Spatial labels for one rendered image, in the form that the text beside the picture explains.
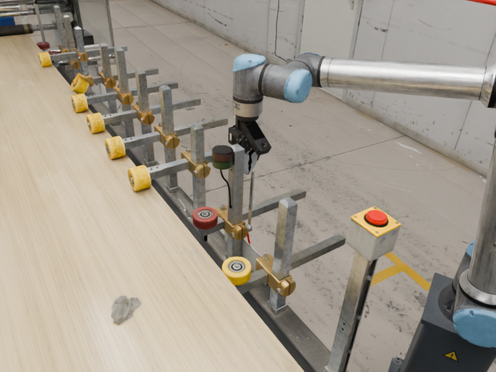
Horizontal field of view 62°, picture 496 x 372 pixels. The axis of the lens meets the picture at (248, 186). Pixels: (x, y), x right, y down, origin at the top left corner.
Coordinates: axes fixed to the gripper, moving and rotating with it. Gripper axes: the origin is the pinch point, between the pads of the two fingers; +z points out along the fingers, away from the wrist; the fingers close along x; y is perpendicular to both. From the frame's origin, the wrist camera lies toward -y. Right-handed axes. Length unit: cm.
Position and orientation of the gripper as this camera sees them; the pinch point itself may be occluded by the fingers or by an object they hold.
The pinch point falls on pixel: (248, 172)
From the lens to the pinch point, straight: 135.0
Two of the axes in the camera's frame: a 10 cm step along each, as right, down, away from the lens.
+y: -5.5, -4.8, 6.8
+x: -8.3, 2.8, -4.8
